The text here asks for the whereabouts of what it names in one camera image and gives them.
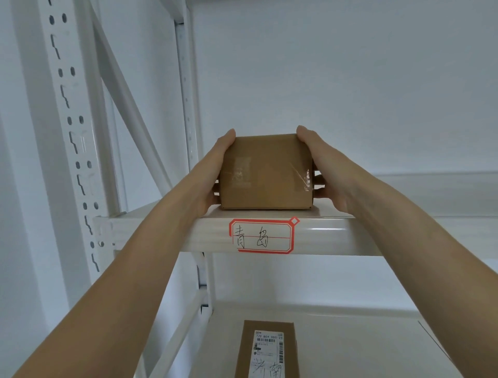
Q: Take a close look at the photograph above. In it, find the person's right hand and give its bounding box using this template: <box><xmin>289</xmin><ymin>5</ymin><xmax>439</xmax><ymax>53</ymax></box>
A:
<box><xmin>295</xmin><ymin>124</ymin><xmax>361</xmax><ymax>215</ymax></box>

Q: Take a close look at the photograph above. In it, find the person's left hand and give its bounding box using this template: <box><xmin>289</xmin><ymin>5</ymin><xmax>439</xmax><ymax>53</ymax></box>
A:
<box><xmin>186</xmin><ymin>128</ymin><xmax>237</xmax><ymax>218</ymax></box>

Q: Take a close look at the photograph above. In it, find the white metal shelf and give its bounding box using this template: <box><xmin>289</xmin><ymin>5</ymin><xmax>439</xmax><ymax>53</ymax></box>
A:
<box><xmin>19</xmin><ymin>0</ymin><xmax>498</xmax><ymax>378</ymax></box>

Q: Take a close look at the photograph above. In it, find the person's left forearm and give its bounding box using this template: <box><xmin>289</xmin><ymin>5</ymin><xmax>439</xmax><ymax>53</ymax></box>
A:
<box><xmin>11</xmin><ymin>167</ymin><xmax>207</xmax><ymax>378</ymax></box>

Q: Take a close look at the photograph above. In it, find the person's right forearm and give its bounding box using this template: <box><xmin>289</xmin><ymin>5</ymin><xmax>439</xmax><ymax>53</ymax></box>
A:
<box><xmin>344</xmin><ymin>171</ymin><xmax>498</xmax><ymax>378</ymax></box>

